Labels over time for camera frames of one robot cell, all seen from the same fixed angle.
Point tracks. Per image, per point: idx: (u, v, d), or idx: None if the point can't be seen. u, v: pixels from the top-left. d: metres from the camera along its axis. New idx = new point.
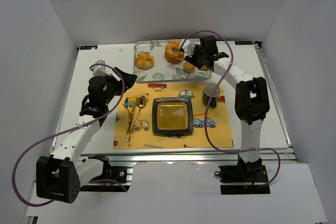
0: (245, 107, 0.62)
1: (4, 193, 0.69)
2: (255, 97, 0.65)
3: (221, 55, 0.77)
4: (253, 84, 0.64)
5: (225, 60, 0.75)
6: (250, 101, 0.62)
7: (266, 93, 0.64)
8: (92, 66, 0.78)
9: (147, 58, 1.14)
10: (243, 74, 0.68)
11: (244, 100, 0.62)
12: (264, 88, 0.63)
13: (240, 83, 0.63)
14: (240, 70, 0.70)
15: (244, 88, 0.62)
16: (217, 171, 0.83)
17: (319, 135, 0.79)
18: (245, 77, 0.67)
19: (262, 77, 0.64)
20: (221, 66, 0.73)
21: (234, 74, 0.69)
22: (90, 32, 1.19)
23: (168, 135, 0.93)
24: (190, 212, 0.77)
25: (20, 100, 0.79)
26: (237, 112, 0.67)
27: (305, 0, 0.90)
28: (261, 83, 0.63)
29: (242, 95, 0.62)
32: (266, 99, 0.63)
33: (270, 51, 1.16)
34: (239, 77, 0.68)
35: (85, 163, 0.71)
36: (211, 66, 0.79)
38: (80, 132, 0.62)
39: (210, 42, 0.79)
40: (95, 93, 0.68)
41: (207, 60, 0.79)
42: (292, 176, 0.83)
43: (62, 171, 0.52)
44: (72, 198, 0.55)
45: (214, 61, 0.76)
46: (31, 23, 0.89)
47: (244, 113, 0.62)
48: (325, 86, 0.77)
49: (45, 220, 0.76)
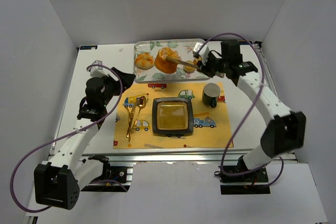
0: (276, 144, 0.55)
1: (4, 193, 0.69)
2: (287, 132, 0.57)
3: (250, 69, 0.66)
4: (289, 118, 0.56)
5: (254, 76, 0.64)
6: (283, 139, 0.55)
7: (302, 131, 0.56)
8: (89, 67, 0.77)
9: (147, 59, 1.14)
10: (277, 104, 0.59)
11: (278, 138, 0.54)
12: (302, 127, 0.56)
13: (275, 121, 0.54)
14: (274, 97, 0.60)
15: (280, 127, 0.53)
16: (217, 171, 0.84)
17: (319, 135, 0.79)
18: (281, 109, 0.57)
19: (302, 114, 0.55)
20: (250, 86, 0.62)
21: (266, 103, 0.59)
22: (90, 32, 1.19)
23: (168, 135, 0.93)
24: (190, 212, 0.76)
25: (20, 99, 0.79)
26: (262, 141, 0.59)
27: (305, 1, 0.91)
28: (301, 121, 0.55)
29: (276, 135, 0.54)
32: (301, 138, 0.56)
33: (270, 51, 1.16)
34: (272, 108, 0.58)
35: (84, 166, 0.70)
36: (235, 77, 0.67)
38: (78, 138, 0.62)
39: (234, 49, 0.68)
40: (93, 95, 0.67)
41: (230, 71, 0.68)
42: (292, 176, 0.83)
43: (60, 179, 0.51)
44: (71, 204, 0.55)
45: (241, 75, 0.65)
46: (31, 23, 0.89)
47: (273, 149, 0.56)
48: (325, 86, 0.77)
49: (45, 220, 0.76)
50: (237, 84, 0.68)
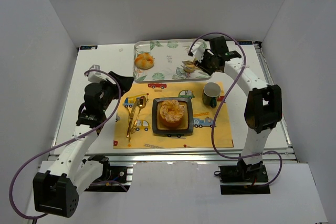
0: (256, 115, 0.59)
1: (4, 194, 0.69)
2: (267, 106, 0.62)
3: (233, 55, 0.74)
4: (266, 92, 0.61)
5: (238, 61, 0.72)
6: (261, 109, 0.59)
7: (279, 103, 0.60)
8: (86, 73, 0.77)
9: (147, 58, 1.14)
10: (256, 80, 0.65)
11: (255, 108, 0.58)
12: (279, 98, 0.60)
13: (253, 91, 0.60)
14: (253, 75, 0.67)
15: (259, 96, 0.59)
16: (217, 171, 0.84)
17: (319, 135, 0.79)
18: (259, 84, 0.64)
19: (277, 85, 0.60)
20: (233, 68, 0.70)
21: (247, 80, 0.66)
22: (90, 32, 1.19)
23: (168, 135, 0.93)
24: (191, 212, 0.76)
25: (20, 100, 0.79)
26: (246, 116, 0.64)
27: (305, 1, 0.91)
28: (276, 92, 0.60)
29: (256, 106, 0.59)
32: (279, 109, 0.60)
33: (270, 51, 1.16)
34: (251, 84, 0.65)
35: (83, 168, 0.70)
36: (222, 65, 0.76)
38: (77, 145, 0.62)
39: (220, 42, 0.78)
40: (92, 102, 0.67)
41: (217, 59, 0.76)
42: (292, 177, 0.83)
43: (60, 188, 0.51)
44: (70, 212, 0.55)
45: (226, 61, 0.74)
46: (30, 23, 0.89)
47: (255, 121, 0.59)
48: (325, 86, 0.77)
49: (45, 220, 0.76)
50: (224, 71, 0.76)
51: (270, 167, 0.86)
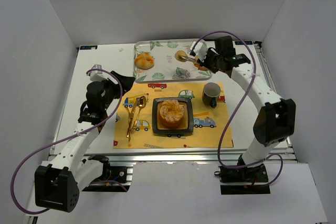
0: (267, 132, 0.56)
1: (4, 194, 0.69)
2: (279, 120, 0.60)
3: (242, 61, 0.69)
4: (279, 106, 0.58)
5: (248, 67, 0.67)
6: (273, 126, 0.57)
7: (293, 118, 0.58)
8: (88, 72, 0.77)
9: (147, 58, 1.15)
10: (269, 93, 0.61)
11: (267, 125, 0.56)
12: (292, 113, 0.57)
13: (266, 107, 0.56)
14: (265, 87, 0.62)
15: (271, 113, 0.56)
16: (217, 171, 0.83)
17: (319, 136, 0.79)
18: (272, 97, 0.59)
19: (291, 100, 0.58)
20: (242, 76, 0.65)
21: (258, 92, 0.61)
22: (90, 32, 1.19)
23: (168, 135, 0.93)
24: (190, 212, 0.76)
25: (19, 99, 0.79)
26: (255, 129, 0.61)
27: (305, 1, 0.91)
28: (290, 107, 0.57)
29: (269, 123, 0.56)
32: (292, 124, 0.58)
33: (270, 51, 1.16)
34: (263, 97, 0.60)
35: (84, 166, 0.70)
36: (228, 69, 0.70)
38: (79, 140, 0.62)
39: (226, 43, 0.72)
40: (94, 100, 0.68)
41: (223, 62, 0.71)
42: (292, 177, 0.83)
43: (61, 180, 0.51)
44: (71, 206, 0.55)
45: (234, 66, 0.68)
46: (30, 22, 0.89)
47: (265, 138, 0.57)
48: (325, 86, 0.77)
49: (44, 220, 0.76)
50: (231, 76, 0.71)
51: (270, 167, 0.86)
